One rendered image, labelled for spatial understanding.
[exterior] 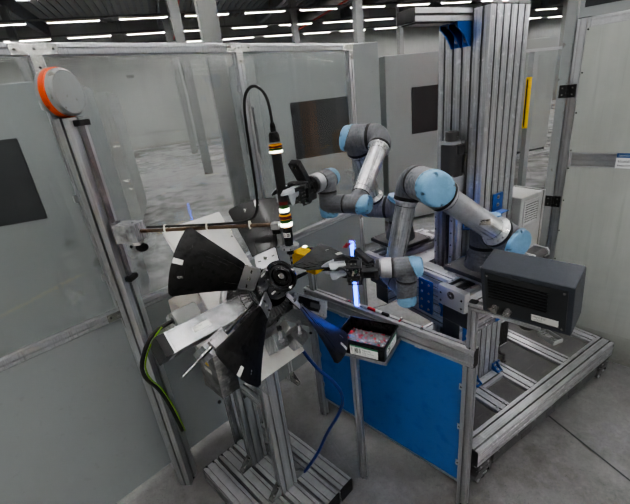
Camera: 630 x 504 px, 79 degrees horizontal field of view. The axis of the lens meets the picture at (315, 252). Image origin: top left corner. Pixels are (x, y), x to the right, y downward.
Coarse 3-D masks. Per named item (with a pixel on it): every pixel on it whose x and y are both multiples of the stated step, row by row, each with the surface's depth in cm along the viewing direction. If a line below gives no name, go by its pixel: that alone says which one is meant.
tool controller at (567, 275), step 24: (504, 264) 119; (528, 264) 116; (552, 264) 113; (576, 264) 111; (504, 288) 119; (528, 288) 113; (552, 288) 108; (576, 288) 104; (504, 312) 122; (528, 312) 118; (552, 312) 112; (576, 312) 112
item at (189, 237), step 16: (192, 240) 123; (208, 240) 125; (176, 256) 121; (192, 256) 123; (208, 256) 125; (224, 256) 127; (176, 272) 122; (192, 272) 124; (208, 272) 126; (224, 272) 128; (240, 272) 130; (176, 288) 123; (192, 288) 125; (208, 288) 128; (224, 288) 130
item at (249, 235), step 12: (240, 204) 150; (252, 204) 149; (264, 204) 149; (276, 204) 149; (240, 216) 148; (264, 216) 146; (276, 216) 146; (240, 228) 146; (252, 228) 145; (264, 228) 144; (252, 240) 143; (264, 240) 142; (276, 240) 141; (252, 252) 142
